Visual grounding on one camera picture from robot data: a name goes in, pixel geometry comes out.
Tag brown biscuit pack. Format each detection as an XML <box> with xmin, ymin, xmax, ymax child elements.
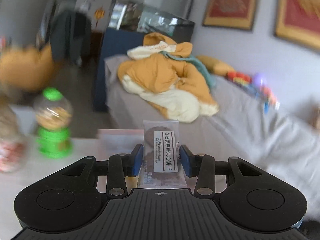
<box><xmin>137</xmin><ymin>120</ymin><xmax>187</xmax><ymax>189</ymax></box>

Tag white fringed table cloth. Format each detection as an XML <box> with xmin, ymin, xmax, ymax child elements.
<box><xmin>1</xmin><ymin>137</ymin><xmax>98</xmax><ymax>227</ymax></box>

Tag orange cream quilt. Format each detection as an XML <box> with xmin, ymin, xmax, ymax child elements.
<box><xmin>117</xmin><ymin>33</ymin><xmax>219</xmax><ymax>123</ymax></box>

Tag green gumball machine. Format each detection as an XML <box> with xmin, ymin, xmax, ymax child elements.
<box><xmin>34</xmin><ymin>87</ymin><xmax>73</xmax><ymax>159</ymax></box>

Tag colourful toy blocks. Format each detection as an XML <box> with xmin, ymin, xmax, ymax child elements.
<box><xmin>226</xmin><ymin>71</ymin><xmax>280</xmax><ymax>113</ymax></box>

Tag yellow cushion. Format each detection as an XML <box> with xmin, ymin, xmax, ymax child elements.
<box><xmin>196</xmin><ymin>55</ymin><xmax>235</xmax><ymax>76</ymax></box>

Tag plastic jar red label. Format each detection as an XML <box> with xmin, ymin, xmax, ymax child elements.
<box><xmin>0</xmin><ymin>95</ymin><xmax>26</xmax><ymax>172</ymax></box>

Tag dark blue cabinet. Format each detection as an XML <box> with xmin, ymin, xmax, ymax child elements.
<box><xmin>92</xmin><ymin>28</ymin><xmax>145</xmax><ymax>112</ymax></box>

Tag orange armchair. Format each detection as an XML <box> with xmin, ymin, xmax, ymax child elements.
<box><xmin>0</xmin><ymin>44</ymin><xmax>61</xmax><ymax>92</ymax></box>

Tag hanging dark jacket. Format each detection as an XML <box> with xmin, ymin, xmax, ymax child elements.
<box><xmin>49</xmin><ymin>10</ymin><xmax>92</xmax><ymax>63</ymax></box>

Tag glass fish tank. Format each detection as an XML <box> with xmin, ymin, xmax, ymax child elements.
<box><xmin>108</xmin><ymin>0</ymin><xmax>195</xmax><ymax>43</ymax></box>

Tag gold framed red picture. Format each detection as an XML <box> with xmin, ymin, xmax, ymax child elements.
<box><xmin>202</xmin><ymin>0</ymin><xmax>258</xmax><ymax>31</ymax></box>

